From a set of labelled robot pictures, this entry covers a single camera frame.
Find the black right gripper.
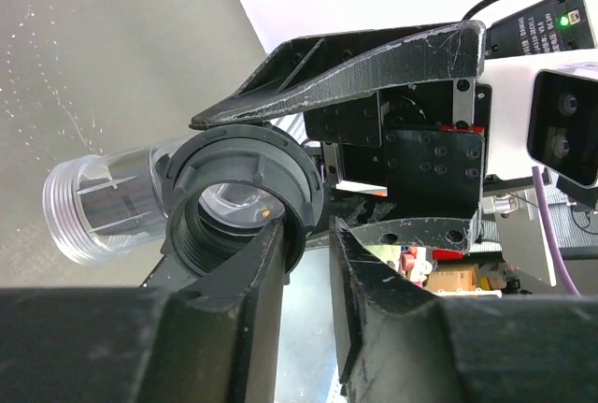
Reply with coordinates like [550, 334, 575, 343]
[190, 21, 489, 252]

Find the grey threaded coupling nut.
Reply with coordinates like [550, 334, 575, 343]
[161, 124, 324, 278]

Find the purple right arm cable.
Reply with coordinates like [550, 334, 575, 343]
[532, 165, 583, 297]

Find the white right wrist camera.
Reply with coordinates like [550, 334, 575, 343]
[478, 61, 598, 287]

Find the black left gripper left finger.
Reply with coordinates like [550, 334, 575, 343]
[1, 221, 285, 402]

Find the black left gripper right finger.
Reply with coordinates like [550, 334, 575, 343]
[329, 218, 597, 402]

